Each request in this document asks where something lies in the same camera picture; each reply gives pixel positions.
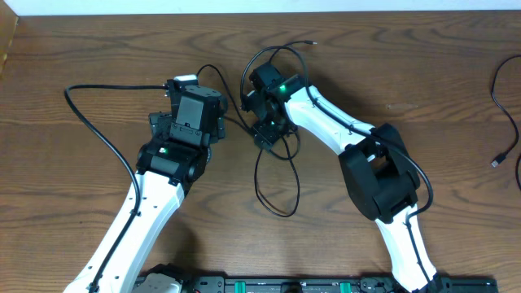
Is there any left black camera cable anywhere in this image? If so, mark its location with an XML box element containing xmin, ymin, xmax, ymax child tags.
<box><xmin>63</xmin><ymin>83</ymin><xmax>170</xmax><ymax>293</ymax></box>

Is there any black USB cable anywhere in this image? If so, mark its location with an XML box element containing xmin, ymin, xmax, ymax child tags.
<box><xmin>196</xmin><ymin>39</ymin><xmax>318</xmax><ymax>219</ymax></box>
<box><xmin>489</xmin><ymin>55</ymin><xmax>521</xmax><ymax>192</ymax></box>

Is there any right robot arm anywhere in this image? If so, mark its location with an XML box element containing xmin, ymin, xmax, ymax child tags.
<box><xmin>243</xmin><ymin>62</ymin><xmax>443</xmax><ymax>292</ymax></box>

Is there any right black camera cable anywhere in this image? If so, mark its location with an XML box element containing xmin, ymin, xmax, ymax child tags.
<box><xmin>239</xmin><ymin>44</ymin><xmax>444</xmax><ymax>293</ymax></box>

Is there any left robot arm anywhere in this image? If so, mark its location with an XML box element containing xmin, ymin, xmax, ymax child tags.
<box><xmin>64</xmin><ymin>76</ymin><xmax>227</xmax><ymax>292</ymax></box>

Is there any black camera cable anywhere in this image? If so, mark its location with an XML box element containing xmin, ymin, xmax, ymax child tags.
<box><xmin>239</xmin><ymin>44</ymin><xmax>444</xmax><ymax>293</ymax></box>
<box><xmin>63</xmin><ymin>83</ymin><xmax>170</xmax><ymax>293</ymax></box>

